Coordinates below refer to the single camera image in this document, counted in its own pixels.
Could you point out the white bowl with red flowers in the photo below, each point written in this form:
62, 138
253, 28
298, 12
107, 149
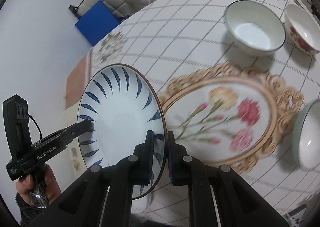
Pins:
302, 28

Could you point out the beige padded chair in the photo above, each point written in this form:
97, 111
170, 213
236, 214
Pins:
119, 8

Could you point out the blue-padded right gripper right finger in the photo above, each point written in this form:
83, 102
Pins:
178, 168

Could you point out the blue folded mat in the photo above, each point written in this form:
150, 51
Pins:
96, 23

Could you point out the floral grid tablecloth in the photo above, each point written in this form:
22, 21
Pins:
236, 106

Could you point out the pale blue white bowl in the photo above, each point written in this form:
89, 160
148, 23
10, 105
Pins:
305, 137

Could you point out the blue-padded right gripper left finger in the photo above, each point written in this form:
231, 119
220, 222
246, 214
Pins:
143, 167

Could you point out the white bowl with dark rim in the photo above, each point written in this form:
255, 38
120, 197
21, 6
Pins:
256, 28

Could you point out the blue striped white plate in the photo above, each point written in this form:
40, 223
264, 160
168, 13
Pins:
123, 107

